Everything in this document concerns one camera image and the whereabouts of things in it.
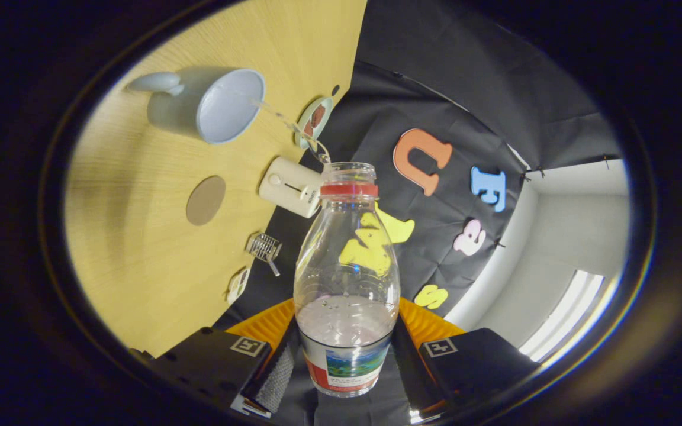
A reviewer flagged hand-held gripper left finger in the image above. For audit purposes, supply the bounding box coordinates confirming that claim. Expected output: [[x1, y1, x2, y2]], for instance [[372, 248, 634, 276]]
[[131, 298, 301, 419]]

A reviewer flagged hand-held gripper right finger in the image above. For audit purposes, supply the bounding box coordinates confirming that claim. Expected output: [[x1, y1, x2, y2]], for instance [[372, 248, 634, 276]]
[[391, 298, 542, 424]]

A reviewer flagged clear plastic juice bottle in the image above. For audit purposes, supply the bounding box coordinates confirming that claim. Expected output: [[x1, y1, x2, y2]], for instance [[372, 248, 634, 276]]
[[294, 162, 401, 398]]

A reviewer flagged brown round coaster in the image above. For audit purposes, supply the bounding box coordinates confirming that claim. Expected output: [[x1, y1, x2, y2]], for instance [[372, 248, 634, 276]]
[[185, 175, 227, 227]]

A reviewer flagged light blue cup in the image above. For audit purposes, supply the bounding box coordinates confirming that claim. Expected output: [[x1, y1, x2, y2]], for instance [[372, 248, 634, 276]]
[[128, 67, 266, 145]]

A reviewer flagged white divided dish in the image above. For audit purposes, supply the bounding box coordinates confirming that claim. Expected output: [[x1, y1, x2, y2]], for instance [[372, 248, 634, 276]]
[[226, 267, 251, 305]]

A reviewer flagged long ceiling light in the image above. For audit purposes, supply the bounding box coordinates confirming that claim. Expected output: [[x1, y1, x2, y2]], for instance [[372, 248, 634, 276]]
[[519, 270, 605, 363]]

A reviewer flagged white toaster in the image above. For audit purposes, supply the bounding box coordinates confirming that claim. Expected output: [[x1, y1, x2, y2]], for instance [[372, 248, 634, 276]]
[[258, 156, 323, 219]]

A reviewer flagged wooden table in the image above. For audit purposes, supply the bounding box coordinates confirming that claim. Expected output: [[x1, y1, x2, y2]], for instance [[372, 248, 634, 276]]
[[64, 0, 368, 357]]

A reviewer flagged light green plate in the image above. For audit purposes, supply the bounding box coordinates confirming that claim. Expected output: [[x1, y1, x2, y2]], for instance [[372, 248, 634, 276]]
[[295, 96, 334, 150]]

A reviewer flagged black backdrop cloth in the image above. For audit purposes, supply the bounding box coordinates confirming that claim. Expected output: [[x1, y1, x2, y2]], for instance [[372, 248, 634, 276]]
[[214, 0, 623, 424]]

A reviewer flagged metal wire basket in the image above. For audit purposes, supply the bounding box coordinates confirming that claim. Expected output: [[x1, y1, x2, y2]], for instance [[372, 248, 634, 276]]
[[245, 233, 283, 264]]

